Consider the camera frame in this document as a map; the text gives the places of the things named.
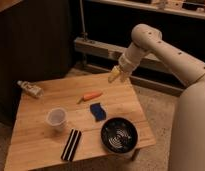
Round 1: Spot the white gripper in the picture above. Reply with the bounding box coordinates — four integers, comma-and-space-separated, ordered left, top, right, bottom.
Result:
108, 44, 146, 83

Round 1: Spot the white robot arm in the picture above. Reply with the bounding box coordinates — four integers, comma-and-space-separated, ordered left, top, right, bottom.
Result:
108, 24, 205, 171

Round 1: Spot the black ceramic bowl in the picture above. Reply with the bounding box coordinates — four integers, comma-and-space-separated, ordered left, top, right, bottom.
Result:
101, 117, 138, 154

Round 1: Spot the long grey case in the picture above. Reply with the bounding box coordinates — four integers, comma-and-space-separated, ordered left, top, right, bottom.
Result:
74, 37, 184, 96

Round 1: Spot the orange carrot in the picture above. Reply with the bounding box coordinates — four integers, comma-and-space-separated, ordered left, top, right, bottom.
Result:
77, 92, 103, 104

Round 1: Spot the metal pole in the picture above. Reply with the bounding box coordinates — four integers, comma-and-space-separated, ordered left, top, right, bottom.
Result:
79, 0, 88, 41

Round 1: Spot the wooden table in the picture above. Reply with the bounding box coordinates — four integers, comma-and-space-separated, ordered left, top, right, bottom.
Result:
4, 74, 156, 171

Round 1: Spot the clear plastic cup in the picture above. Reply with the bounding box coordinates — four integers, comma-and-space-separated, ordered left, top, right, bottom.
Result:
46, 108, 66, 132

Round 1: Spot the clear plastic bottle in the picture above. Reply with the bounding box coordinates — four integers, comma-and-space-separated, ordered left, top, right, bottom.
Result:
17, 80, 43, 98

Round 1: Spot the black white striped block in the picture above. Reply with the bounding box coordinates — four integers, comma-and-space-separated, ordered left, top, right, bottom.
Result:
61, 129, 82, 161

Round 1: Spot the background shelf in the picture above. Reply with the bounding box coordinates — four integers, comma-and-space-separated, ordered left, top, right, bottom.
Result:
87, 0, 205, 20

